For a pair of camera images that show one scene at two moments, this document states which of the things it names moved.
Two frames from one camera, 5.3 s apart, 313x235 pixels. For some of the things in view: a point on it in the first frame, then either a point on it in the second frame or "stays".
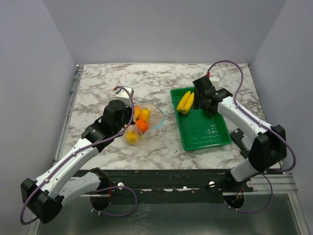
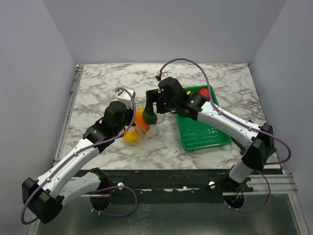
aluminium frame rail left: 64,127 stays
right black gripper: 197,101 → 153,96
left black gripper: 129,110 stays
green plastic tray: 197,129 stays
